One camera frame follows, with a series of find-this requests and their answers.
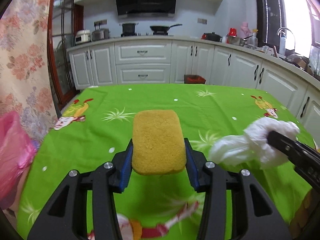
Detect window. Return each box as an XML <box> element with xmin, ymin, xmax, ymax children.
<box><xmin>257</xmin><ymin>0</ymin><xmax>319</xmax><ymax>58</ymax></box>

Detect green cartoon tablecloth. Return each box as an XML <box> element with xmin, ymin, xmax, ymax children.
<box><xmin>17</xmin><ymin>84</ymin><xmax>315</xmax><ymax>239</ymax></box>

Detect floral curtain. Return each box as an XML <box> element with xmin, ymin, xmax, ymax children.
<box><xmin>1</xmin><ymin>0</ymin><xmax>57</xmax><ymax>141</ymax></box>

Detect pink bag trash bin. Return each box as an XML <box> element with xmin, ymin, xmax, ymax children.
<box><xmin>1</xmin><ymin>111</ymin><xmax>37</xmax><ymax>210</ymax></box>

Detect black stock pot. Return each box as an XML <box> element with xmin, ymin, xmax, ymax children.
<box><xmin>120</xmin><ymin>23</ymin><xmax>138</xmax><ymax>37</ymax></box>

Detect white plastic bag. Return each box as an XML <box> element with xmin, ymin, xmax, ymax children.
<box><xmin>209</xmin><ymin>117</ymin><xmax>300</xmax><ymax>169</ymax></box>

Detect black casserole pot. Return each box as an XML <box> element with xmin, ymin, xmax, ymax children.
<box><xmin>201</xmin><ymin>32</ymin><xmax>222</xmax><ymax>42</ymax></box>

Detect chrome sink faucet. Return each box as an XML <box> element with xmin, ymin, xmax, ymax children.
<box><xmin>276</xmin><ymin>26</ymin><xmax>296</xmax><ymax>55</ymax></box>

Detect steel pressure cooker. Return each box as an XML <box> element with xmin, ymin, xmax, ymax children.
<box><xmin>91</xmin><ymin>28</ymin><xmax>110</xmax><ymax>41</ymax></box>

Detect white rice cooker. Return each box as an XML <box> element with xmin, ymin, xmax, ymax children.
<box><xmin>75</xmin><ymin>29</ymin><xmax>91</xmax><ymax>45</ymax></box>

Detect yellow sponge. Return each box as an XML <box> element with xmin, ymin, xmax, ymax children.
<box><xmin>132</xmin><ymin>109</ymin><xmax>187</xmax><ymax>176</ymax></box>

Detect white lower cabinets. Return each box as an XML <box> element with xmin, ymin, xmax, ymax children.
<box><xmin>68</xmin><ymin>36</ymin><xmax>319</xmax><ymax>140</ymax></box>

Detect black frying pan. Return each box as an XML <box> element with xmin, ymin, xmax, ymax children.
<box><xmin>150</xmin><ymin>24</ymin><xmax>182</xmax><ymax>36</ymax></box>

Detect steel bowl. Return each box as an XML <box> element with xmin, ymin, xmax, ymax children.
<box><xmin>227</xmin><ymin>36</ymin><xmax>246</xmax><ymax>47</ymax></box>

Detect wooden glass door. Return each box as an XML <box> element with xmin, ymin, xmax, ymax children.
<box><xmin>47</xmin><ymin>0</ymin><xmax>84</xmax><ymax>110</ymax></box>

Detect person's right hand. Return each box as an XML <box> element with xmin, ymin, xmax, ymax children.
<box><xmin>289</xmin><ymin>189</ymin><xmax>319</xmax><ymax>239</ymax></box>

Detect small red floor bin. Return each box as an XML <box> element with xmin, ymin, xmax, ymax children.
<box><xmin>184</xmin><ymin>75</ymin><xmax>206</xmax><ymax>84</ymax></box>

